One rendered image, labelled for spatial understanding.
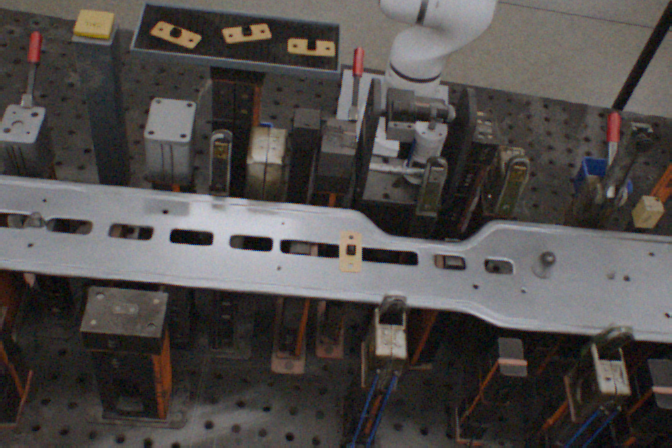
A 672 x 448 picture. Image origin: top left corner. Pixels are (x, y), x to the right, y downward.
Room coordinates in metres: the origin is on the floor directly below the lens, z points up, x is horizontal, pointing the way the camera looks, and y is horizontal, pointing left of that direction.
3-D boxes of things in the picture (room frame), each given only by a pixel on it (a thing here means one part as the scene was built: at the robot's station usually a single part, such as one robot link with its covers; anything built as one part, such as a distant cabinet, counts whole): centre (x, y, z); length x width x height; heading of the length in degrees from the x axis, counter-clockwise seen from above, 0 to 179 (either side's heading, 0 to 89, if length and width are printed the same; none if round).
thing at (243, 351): (0.79, 0.16, 0.84); 0.13 x 0.11 x 0.29; 7
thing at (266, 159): (0.95, 0.14, 0.89); 0.13 x 0.11 x 0.38; 7
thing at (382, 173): (1.03, -0.12, 0.94); 0.18 x 0.13 x 0.49; 97
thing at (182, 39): (1.09, 0.34, 1.17); 0.08 x 0.04 x 0.01; 77
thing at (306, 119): (1.01, 0.08, 0.90); 0.05 x 0.05 x 0.40; 7
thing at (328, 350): (0.83, -0.04, 0.84); 0.13 x 0.05 x 0.29; 7
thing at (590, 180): (1.04, -0.49, 0.88); 0.07 x 0.06 x 0.35; 7
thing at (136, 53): (1.12, 0.23, 1.16); 0.37 x 0.14 x 0.02; 97
